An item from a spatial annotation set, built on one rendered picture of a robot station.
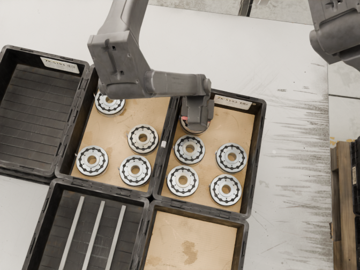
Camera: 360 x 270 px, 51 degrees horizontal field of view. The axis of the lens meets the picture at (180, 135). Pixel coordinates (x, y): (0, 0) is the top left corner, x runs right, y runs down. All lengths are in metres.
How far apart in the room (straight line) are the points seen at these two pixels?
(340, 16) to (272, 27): 1.11
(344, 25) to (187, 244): 0.83
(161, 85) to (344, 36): 0.31
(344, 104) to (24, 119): 1.84
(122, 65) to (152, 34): 0.99
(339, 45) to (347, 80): 1.96
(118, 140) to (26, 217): 0.42
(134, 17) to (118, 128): 0.67
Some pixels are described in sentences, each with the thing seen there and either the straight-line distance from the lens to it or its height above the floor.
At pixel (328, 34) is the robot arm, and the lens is 0.64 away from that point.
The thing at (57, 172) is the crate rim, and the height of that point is 0.93.
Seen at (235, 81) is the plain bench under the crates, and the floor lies 0.70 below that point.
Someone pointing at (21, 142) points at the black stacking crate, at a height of 0.83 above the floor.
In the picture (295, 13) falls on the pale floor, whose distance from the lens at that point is 2.75.
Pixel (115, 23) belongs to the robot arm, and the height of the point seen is 1.51.
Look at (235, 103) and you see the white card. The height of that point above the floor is 0.89.
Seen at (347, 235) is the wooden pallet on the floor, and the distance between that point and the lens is 2.13.
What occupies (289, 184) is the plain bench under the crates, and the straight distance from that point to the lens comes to 1.46.
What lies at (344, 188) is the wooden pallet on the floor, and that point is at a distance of 2.17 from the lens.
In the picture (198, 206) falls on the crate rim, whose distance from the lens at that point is 1.14.
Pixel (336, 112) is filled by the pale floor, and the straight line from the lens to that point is 2.47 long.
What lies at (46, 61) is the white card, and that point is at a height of 0.90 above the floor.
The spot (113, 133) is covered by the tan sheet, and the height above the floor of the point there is 0.83.
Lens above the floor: 2.05
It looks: 70 degrees down
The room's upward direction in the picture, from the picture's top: 9 degrees clockwise
